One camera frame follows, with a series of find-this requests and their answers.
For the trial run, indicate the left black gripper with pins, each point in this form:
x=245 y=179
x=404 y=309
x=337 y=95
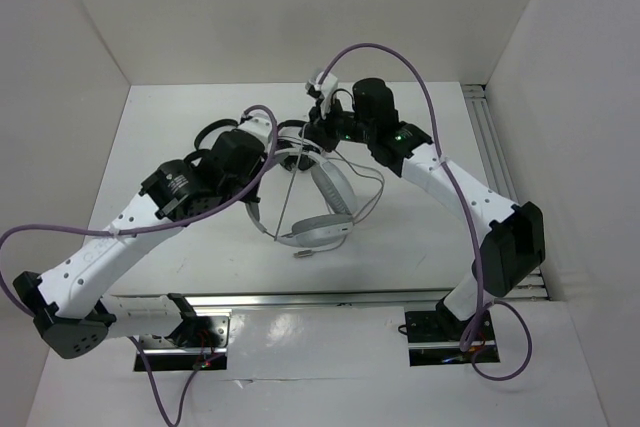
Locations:
x=260 y=163

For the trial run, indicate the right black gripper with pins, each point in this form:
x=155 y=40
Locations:
x=320 y=129

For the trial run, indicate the grey white headphones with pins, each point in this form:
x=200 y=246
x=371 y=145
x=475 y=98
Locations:
x=318 y=232

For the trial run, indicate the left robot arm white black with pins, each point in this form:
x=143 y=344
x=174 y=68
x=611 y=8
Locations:
x=72 y=309

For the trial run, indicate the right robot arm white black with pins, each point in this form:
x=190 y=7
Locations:
x=509 y=238

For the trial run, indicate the left black headphones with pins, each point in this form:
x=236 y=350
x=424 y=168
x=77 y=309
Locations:
x=204 y=133

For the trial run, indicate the black headphones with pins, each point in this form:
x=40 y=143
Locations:
x=290 y=161
x=204 y=133

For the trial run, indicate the right black headphones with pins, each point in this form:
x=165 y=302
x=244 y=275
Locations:
x=290 y=161

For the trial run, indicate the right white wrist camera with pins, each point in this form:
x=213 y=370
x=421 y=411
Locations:
x=321 y=86

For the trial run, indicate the aluminium side rail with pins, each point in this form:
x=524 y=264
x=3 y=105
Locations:
x=533 y=287

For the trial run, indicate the aluminium front rail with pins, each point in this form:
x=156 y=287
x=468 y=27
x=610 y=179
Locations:
x=316 y=299

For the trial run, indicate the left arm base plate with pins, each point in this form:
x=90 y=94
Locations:
x=204 y=347

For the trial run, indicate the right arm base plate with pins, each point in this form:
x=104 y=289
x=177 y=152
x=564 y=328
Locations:
x=430 y=345

